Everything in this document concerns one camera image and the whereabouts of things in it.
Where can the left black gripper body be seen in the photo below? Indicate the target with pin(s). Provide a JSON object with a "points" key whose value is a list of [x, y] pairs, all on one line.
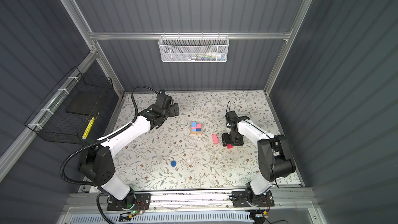
{"points": [[171, 113]]}

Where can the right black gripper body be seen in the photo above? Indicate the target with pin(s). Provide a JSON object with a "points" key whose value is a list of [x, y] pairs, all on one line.
{"points": [[232, 139]]}

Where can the light pink rectangular block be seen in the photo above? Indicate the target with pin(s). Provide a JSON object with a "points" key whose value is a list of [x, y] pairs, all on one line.
{"points": [[198, 126]]}

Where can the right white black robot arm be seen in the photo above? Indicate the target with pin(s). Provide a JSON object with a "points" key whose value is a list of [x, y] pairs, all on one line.
{"points": [[275, 159]]}

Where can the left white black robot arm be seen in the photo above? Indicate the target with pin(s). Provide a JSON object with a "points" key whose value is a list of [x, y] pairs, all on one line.
{"points": [[97, 162]]}

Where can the floral patterned table mat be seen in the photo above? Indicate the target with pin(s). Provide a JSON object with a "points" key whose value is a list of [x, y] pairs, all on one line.
{"points": [[145, 163]]}

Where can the markers in white basket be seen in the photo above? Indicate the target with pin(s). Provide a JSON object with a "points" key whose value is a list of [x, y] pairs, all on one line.
{"points": [[209, 56]]}

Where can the yellow marker in basket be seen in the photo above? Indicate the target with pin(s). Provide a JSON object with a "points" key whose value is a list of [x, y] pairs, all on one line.
{"points": [[88, 129]]}

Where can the black pad in basket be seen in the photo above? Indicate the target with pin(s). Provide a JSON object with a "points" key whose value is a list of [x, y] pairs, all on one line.
{"points": [[87, 104]]}

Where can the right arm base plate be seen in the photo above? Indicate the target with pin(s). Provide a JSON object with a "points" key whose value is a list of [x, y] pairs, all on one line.
{"points": [[245, 199]]}

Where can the white wire mesh basket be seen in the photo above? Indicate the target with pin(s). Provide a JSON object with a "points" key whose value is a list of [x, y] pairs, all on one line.
{"points": [[175, 50]]}

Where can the white ventilated cable duct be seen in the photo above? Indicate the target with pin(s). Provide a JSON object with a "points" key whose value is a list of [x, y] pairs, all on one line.
{"points": [[213, 217]]}

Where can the black wire basket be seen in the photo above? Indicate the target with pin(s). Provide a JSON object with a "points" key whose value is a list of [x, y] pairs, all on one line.
{"points": [[53, 124]]}

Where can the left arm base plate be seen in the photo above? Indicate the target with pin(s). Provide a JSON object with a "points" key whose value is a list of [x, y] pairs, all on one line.
{"points": [[132, 202]]}

